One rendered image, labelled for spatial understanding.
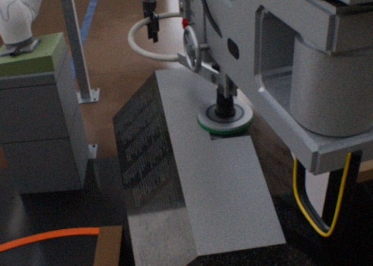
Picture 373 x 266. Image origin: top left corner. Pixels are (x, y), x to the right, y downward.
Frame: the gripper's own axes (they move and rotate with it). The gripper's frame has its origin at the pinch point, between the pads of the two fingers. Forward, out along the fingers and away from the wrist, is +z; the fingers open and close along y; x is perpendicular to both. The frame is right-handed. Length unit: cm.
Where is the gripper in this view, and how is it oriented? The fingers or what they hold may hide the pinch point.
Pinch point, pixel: (152, 35)
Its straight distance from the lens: 246.3
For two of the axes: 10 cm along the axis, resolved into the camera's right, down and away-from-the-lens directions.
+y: 5.5, 5.1, -6.6
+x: 8.3, -3.8, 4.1
